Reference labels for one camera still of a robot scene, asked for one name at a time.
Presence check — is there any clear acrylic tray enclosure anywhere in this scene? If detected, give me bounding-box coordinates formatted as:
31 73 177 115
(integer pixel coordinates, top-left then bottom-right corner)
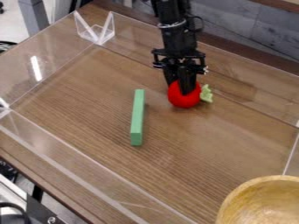
0 15 299 224

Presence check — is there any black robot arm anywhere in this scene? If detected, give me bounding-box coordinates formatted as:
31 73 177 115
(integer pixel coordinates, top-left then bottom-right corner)
151 0 209 95

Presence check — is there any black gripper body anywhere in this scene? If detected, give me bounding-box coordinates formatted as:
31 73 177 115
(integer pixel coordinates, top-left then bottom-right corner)
153 20 209 74

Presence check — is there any red plush fruit green leaf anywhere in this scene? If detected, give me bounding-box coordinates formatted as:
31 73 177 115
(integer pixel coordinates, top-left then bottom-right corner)
167 81 214 109

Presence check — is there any green rectangular block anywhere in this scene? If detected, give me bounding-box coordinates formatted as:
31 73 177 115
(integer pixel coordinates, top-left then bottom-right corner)
130 89 146 146

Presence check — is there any wooden bowl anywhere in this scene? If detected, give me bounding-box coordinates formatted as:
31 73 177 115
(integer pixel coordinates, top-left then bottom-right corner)
215 175 299 224

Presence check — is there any black metal clamp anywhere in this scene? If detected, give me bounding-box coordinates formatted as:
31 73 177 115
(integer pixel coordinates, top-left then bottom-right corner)
26 195 67 224

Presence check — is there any black cable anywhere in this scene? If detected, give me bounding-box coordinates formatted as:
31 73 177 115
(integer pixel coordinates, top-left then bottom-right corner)
0 202 31 224

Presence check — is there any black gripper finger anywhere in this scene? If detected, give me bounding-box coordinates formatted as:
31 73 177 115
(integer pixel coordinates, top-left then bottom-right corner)
178 65 197 95
163 64 178 85

